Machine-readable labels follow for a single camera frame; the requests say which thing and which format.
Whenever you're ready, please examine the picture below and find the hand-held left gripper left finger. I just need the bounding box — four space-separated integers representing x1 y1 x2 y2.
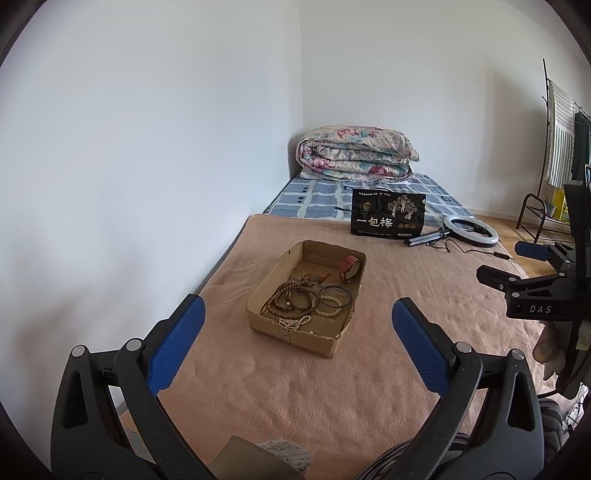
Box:
52 294 206 480

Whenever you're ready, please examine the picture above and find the striped hanging towel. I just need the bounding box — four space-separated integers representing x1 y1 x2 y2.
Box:
545 82 576 188

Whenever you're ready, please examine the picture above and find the grey knitted cloth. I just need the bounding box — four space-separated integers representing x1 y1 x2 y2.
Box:
255 439 315 474

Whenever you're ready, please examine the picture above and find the folded floral quilt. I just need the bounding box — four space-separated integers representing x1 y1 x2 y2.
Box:
295 124 420 182

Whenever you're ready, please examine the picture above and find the cream bead bracelet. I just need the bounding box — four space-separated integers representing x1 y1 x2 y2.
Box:
315 294 345 318

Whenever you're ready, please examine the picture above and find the black snack bag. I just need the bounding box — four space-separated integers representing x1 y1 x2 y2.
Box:
350 187 427 237

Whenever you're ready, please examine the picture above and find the white bead necklace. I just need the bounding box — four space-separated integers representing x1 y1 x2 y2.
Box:
276 315 312 331

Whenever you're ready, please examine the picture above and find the white ring light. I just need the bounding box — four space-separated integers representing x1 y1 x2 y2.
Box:
442 213 500 246

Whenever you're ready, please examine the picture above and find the thin blue bangle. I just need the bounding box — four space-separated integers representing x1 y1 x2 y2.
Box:
320 285 352 309

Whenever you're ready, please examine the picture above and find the yellow box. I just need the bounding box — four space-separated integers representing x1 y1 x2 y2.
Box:
551 189 571 223

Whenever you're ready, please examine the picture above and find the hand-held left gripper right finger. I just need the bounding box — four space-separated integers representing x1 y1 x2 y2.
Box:
392 298 546 480

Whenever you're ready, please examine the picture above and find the black clothes rack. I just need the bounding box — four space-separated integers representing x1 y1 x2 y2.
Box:
537 58 591 197

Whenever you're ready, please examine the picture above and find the black folded tripod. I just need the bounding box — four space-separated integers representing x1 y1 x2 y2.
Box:
405 229 452 247

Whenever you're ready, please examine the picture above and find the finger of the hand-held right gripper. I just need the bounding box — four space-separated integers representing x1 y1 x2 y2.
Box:
514 240 575 278
476 264 557 301

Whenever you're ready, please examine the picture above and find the dark metal shoe rack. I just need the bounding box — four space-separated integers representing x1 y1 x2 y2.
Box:
516 194 574 241

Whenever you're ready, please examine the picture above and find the black cable with controller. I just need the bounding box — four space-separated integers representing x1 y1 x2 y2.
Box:
427 239 523 265

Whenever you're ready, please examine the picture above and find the cardboard box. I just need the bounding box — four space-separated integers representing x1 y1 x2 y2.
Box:
245 239 368 360

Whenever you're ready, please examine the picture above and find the dark green hanging cloth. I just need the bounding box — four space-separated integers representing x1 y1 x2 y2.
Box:
570 110 591 182

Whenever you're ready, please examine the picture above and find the person's right hand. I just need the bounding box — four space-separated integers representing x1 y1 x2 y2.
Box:
532 322 570 382

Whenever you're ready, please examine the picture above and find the pink fleece blanket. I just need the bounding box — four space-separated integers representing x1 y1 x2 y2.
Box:
152 213 560 480

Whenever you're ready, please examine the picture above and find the brown wooden bead necklace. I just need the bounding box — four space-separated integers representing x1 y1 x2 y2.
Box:
269 282 320 320

